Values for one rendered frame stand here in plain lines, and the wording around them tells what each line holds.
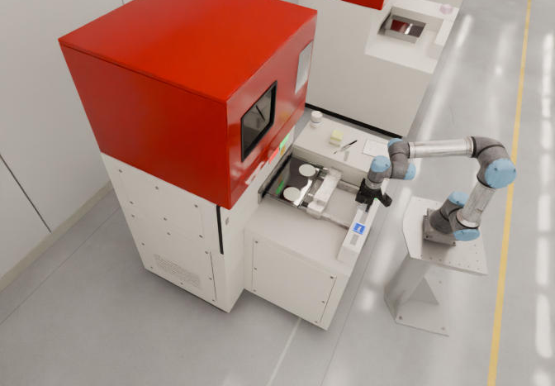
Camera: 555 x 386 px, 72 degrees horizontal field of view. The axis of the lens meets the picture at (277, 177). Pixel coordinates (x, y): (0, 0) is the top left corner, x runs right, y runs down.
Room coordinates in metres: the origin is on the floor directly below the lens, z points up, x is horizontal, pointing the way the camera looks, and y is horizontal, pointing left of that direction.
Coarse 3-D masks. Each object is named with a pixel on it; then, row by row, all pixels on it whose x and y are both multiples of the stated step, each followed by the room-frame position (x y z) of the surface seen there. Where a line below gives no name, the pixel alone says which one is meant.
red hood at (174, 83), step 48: (144, 0) 1.70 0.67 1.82; (192, 0) 1.74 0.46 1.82; (240, 0) 1.79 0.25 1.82; (96, 48) 1.26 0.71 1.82; (144, 48) 1.29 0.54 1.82; (192, 48) 1.33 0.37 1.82; (240, 48) 1.36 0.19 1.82; (288, 48) 1.47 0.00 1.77; (96, 96) 1.26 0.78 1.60; (144, 96) 1.15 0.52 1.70; (192, 96) 1.07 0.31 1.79; (240, 96) 1.11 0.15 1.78; (288, 96) 1.52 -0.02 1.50; (144, 144) 1.18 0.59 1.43; (192, 144) 1.08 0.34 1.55; (240, 144) 1.10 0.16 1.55; (192, 192) 1.09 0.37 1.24; (240, 192) 1.10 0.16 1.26
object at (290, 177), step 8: (288, 160) 1.69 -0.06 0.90; (296, 160) 1.70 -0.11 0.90; (288, 168) 1.63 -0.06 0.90; (296, 168) 1.63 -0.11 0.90; (280, 176) 1.55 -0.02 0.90; (288, 176) 1.56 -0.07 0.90; (296, 176) 1.56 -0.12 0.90; (304, 176) 1.57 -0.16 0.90; (312, 176) 1.58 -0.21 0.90; (272, 184) 1.48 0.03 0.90; (280, 184) 1.49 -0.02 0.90; (288, 184) 1.49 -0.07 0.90; (296, 184) 1.50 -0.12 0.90; (304, 184) 1.50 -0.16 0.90; (272, 192) 1.42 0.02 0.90; (280, 192) 1.43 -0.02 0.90; (304, 192) 1.45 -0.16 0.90; (288, 200) 1.37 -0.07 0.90; (296, 200) 1.38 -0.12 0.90
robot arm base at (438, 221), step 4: (436, 212) 1.34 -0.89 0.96; (440, 212) 1.31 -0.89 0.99; (432, 216) 1.33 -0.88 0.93; (436, 216) 1.32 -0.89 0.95; (440, 216) 1.30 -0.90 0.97; (432, 220) 1.31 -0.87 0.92; (436, 220) 1.30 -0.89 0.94; (440, 220) 1.28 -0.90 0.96; (444, 220) 1.28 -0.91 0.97; (448, 220) 1.27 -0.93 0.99; (432, 224) 1.29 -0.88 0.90; (436, 224) 1.28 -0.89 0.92; (440, 224) 1.28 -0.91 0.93; (444, 224) 1.26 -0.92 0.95; (448, 224) 1.26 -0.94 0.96; (436, 228) 1.27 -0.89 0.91; (440, 228) 1.26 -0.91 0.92; (444, 228) 1.25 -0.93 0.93; (448, 228) 1.25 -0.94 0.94; (444, 232) 1.25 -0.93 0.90; (448, 232) 1.24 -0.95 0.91; (452, 232) 1.25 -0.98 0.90
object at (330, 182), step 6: (330, 174) 1.62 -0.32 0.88; (324, 180) 1.57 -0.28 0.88; (330, 180) 1.57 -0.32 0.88; (336, 180) 1.58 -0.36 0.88; (324, 186) 1.52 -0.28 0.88; (330, 186) 1.53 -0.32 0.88; (318, 192) 1.47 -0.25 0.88; (324, 192) 1.48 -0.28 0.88; (330, 192) 1.48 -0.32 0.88; (306, 210) 1.33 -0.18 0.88; (312, 216) 1.31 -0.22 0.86; (318, 216) 1.30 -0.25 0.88
